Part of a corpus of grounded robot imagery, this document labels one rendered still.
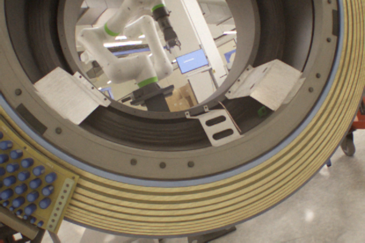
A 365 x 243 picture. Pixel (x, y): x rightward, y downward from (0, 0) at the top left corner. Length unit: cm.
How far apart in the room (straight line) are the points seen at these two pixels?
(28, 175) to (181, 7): 590
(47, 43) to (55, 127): 39
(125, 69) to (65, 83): 70
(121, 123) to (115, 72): 58
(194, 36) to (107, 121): 531
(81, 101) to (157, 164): 29
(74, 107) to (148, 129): 28
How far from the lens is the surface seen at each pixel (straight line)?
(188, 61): 487
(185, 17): 625
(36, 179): 65
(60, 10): 109
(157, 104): 151
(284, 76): 91
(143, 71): 152
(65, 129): 70
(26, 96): 73
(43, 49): 100
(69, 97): 78
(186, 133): 93
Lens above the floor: 80
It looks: 1 degrees down
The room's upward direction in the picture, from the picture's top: 22 degrees counter-clockwise
